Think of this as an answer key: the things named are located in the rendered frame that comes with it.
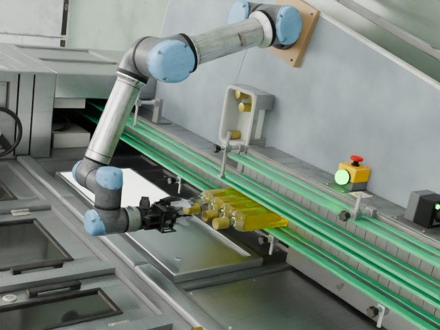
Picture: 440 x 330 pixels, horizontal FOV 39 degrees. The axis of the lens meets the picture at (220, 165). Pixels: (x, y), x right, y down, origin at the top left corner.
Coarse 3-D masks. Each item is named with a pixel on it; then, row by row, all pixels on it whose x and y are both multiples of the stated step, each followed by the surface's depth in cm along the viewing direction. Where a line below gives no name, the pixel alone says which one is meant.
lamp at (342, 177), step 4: (340, 172) 186; (344, 172) 186; (348, 172) 187; (336, 176) 187; (340, 176) 186; (344, 176) 185; (348, 176) 186; (336, 180) 188; (340, 180) 186; (344, 180) 186; (348, 180) 186
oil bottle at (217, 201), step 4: (216, 196) 202; (220, 196) 202; (224, 196) 203; (228, 196) 203; (232, 196) 204; (236, 196) 205; (240, 196) 205; (244, 196) 206; (212, 200) 199; (216, 200) 199; (220, 200) 199; (224, 200) 199; (228, 200) 200; (232, 200) 200; (236, 200) 201; (240, 200) 202; (216, 204) 198; (220, 204) 198; (216, 208) 198
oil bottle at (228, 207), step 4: (244, 200) 201; (248, 200) 202; (252, 200) 203; (224, 204) 196; (228, 204) 196; (232, 204) 196; (236, 204) 197; (240, 204) 197; (244, 204) 198; (248, 204) 199; (252, 204) 199; (256, 204) 200; (260, 204) 200; (220, 208) 196; (224, 208) 194; (228, 208) 194; (232, 208) 194; (236, 208) 194; (240, 208) 195; (244, 208) 196; (228, 212) 193; (228, 216) 193
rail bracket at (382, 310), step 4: (380, 304) 162; (368, 308) 160; (372, 308) 159; (376, 308) 160; (380, 308) 161; (384, 308) 161; (368, 312) 160; (372, 312) 159; (376, 312) 159; (380, 312) 161; (384, 312) 162; (388, 312) 163; (372, 316) 159; (380, 316) 163; (380, 320) 163; (380, 324) 164
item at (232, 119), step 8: (232, 88) 230; (240, 88) 224; (232, 96) 232; (256, 96) 220; (224, 104) 232; (232, 104) 233; (224, 112) 233; (232, 112) 235; (240, 112) 236; (248, 112) 232; (224, 120) 234; (232, 120) 236; (240, 120) 236; (248, 120) 232; (224, 128) 235; (232, 128) 237; (240, 128) 236; (248, 128) 221; (224, 136) 236; (248, 136) 222; (232, 144) 230; (248, 144) 223
